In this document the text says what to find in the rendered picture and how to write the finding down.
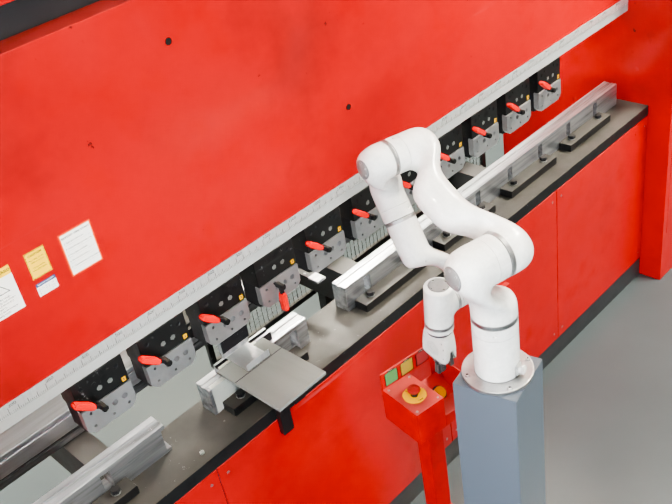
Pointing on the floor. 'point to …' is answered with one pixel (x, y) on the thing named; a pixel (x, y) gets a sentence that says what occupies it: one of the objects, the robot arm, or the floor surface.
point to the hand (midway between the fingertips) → (440, 365)
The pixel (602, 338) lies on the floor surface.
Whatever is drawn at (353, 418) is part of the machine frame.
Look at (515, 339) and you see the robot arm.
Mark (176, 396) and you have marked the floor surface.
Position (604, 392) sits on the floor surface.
